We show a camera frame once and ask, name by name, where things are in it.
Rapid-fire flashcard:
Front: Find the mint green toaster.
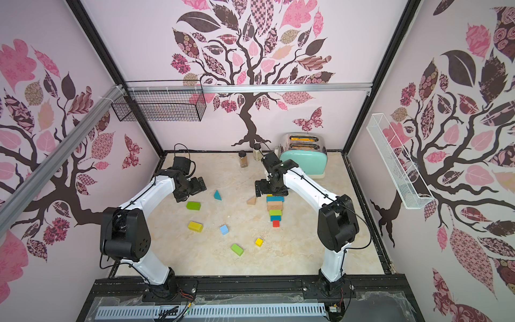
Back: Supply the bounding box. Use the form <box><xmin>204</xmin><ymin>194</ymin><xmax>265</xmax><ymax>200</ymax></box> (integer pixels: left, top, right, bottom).
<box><xmin>279</xmin><ymin>133</ymin><xmax>328</xmax><ymax>179</ymax></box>

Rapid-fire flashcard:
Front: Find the light blue cube block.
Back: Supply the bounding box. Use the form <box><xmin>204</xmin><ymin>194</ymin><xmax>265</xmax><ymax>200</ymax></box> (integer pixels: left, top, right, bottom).
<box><xmin>220</xmin><ymin>225</ymin><xmax>229</xmax><ymax>236</ymax></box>

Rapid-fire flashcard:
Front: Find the aluminium frame bar left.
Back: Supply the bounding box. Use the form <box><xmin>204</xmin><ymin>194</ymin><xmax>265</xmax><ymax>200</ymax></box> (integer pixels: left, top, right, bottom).
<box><xmin>1</xmin><ymin>85</ymin><xmax>123</xmax><ymax>235</ymax></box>

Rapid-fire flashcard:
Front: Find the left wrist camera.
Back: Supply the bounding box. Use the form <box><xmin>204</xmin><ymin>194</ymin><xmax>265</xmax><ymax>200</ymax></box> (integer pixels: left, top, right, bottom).
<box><xmin>172</xmin><ymin>156</ymin><xmax>192</xmax><ymax>176</ymax></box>

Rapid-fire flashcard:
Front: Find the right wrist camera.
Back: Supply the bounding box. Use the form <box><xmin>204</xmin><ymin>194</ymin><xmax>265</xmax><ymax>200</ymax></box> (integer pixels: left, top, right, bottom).
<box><xmin>261</xmin><ymin>152</ymin><xmax>281</xmax><ymax>173</ymax></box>

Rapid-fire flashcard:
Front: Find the long teal rectangle block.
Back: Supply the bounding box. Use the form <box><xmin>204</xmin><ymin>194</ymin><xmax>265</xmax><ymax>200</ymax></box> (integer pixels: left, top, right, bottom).
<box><xmin>266</xmin><ymin>196</ymin><xmax>284</xmax><ymax>203</ymax></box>

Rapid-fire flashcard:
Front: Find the white wire shelf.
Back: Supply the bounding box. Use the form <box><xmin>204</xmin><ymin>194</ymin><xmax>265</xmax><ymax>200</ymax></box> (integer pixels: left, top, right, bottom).
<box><xmin>366</xmin><ymin>114</ymin><xmax>435</xmax><ymax>209</ymax></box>

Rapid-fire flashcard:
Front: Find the aluminium frame bar rear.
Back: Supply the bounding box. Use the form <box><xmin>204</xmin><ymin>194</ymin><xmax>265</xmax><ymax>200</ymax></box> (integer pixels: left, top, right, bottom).
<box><xmin>128</xmin><ymin>83</ymin><xmax>373</xmax><ymax>93</ymax></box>

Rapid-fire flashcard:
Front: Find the brown spice jar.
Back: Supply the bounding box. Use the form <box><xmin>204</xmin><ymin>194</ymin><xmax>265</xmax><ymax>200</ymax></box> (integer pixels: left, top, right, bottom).
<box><xmin>238</xmin><ymin>150</ymin><xmax>248</xmax><ymax>168</ymax></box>

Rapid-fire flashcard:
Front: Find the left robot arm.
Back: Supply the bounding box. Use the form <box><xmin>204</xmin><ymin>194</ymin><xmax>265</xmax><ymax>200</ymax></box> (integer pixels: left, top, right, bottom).
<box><xmin>99</xmin><ymin>168</ymin><xmax>207</xmax><ymax>299</ymax></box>

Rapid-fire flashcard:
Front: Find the teal triangle block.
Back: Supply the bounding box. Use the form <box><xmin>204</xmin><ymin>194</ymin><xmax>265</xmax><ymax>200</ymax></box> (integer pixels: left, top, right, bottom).
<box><xmin>213</xmin><ymin>190</ymin><xmax>222</xmax><ymax>201</ymax></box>

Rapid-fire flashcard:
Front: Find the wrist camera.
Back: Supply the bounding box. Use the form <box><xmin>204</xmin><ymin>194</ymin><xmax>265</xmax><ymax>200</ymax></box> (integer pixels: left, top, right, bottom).
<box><xmin>261</xmin><ymin>152</ymin><xmax>281</xmax><ymax>173</ymax></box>
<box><xmin>172</xmin><ymin>156</ymin><xmax>192</xmax><ymax>176</ymax></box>

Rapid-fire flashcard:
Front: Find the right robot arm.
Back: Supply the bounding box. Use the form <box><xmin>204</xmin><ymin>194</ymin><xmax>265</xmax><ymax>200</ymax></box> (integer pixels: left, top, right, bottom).
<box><xmin>255</xmin><ymin>154</ymin><xmax>359</xmax><ymax>296</ymax></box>

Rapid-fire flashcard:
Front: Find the pale spice jar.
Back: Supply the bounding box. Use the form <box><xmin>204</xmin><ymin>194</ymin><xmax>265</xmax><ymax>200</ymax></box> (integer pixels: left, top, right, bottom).
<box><xmin>253</xmin><ymin>143</ymin><xmax>263</xmax><ymax>162</ymax></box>

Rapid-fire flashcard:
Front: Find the white slotted cable duct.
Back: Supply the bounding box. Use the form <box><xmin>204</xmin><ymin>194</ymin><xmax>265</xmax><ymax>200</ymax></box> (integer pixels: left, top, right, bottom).
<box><xmin>93</xmin><ymin>303</ymin><xmax>327</xmax><ymax>321</ymax></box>

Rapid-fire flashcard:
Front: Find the black wire basket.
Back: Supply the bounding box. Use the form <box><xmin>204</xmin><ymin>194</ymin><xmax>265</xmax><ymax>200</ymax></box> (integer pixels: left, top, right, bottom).
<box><xmin>111</xmin><ymin>80</ymin><xmax>207</xmax><ymax>122</ymax></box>

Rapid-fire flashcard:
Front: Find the printed wood rectangle block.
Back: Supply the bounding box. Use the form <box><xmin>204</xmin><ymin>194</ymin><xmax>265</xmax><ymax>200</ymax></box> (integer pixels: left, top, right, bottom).
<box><xmin>267</xmin><ymin>205</ymin><xmax>283</xmax><ymax>211</ymax></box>

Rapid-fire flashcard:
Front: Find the green rectangle block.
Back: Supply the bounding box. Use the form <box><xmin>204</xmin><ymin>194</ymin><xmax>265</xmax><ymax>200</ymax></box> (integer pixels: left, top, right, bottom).
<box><xmin>231</xmin><ymin>244</ymin><xmax>244</xmax><ymax>256</ymax></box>
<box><xmin>269</xmin><ymin>209</ymin><xmax>282</xmax><ymax>216</ymax></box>

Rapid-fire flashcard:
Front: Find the yellow rectangle block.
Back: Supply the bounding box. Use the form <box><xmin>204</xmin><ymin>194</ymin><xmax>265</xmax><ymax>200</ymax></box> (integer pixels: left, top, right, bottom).
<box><xmin>188</xmin><ymin>221</ymin><xmax>203</xmax><ymax>233</ymax></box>

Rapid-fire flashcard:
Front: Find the green rectangle block front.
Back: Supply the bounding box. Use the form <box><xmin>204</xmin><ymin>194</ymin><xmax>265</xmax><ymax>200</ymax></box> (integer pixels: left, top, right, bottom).
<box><xmin>231</xmin><ymin>244</ymin><xmax>244</xmax><ymax>256</ymax></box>

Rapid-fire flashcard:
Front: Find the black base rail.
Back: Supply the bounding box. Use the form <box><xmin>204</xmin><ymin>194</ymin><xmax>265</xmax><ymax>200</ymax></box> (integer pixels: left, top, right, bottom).
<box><xmin>76</xmin><ymin>275</ymin><xmax>425</xmax><ymax>321</ymax></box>

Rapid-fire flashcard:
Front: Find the aluminium frame bar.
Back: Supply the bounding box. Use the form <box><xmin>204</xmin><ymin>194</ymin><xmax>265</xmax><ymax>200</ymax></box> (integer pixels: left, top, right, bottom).
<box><xmin>1</xmin><ymin>85</ymin><xmax>123</xmax><ymax>235</ymax></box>
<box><xmin>128</xmin><ymin>83</ymin><xmax>373</xmax><ymax>93</ymax></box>

